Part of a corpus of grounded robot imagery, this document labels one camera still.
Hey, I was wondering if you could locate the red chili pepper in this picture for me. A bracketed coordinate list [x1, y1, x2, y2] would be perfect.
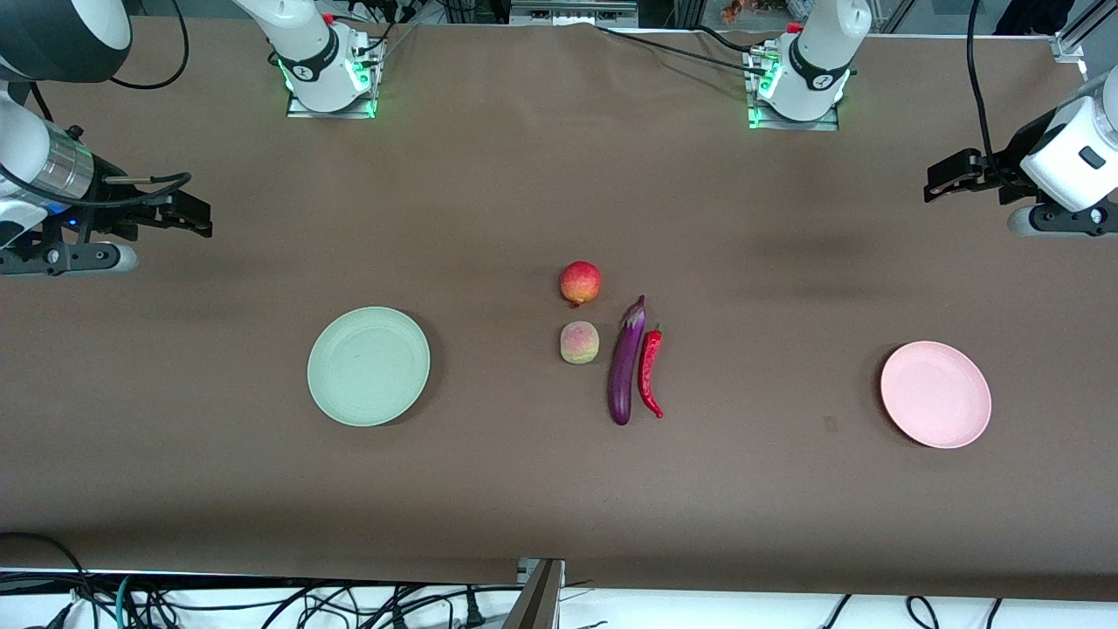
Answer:
[638, 322, 666, 419]

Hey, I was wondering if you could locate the purple eggplant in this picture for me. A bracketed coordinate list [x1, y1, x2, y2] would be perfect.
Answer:
[608, 294, 647, 426]

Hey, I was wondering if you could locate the red pomegranate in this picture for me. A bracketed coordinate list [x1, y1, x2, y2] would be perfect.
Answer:
[560, 260, 603, 308]

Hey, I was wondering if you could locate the dark background object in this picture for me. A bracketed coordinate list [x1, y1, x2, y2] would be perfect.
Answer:
[994, 0, 1077, 36]

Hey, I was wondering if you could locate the pink plate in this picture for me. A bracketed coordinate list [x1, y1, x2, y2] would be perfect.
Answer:
[880, 341, 993, 450]

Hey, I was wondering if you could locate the pale green plate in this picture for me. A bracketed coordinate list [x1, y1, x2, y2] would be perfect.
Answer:
[307, 306, 431, 428]

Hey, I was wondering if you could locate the large table cover sheet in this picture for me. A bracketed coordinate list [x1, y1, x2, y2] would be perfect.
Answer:
[0, 16, 1118, 604]

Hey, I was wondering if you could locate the pink yellow peach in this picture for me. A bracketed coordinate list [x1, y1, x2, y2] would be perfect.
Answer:
[559, 321, 601, 365]

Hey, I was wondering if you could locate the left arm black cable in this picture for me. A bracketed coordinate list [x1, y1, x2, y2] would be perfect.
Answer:
[963, 0, 1049, 176]

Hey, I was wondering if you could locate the aluminium frame corner profile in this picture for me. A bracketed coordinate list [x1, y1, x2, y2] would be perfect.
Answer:
[1051, 0, 1118, 64]

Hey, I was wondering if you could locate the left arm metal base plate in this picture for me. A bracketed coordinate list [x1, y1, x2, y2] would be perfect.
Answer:
[747, 48, 841, 132]

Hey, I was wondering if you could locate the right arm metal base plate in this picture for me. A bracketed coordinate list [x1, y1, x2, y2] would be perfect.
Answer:
[286, 87, 378, 120]

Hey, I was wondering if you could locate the short black table cable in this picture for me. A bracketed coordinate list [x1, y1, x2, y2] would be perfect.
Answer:
[690, 24, 765, 57]

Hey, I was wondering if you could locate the long black table cable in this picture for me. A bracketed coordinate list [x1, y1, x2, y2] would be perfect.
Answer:
[594, 24, 769, 73]

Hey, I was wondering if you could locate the black floor cable loop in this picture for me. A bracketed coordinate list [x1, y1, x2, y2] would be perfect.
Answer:
[0, 531, 99, 629]

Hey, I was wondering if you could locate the silver metal rail unit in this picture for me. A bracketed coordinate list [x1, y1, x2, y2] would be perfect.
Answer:
[509, 0, 640, 27]

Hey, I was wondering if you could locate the aluminium profile post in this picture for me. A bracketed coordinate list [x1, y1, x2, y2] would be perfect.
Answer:
[502, 557, 567, 629]

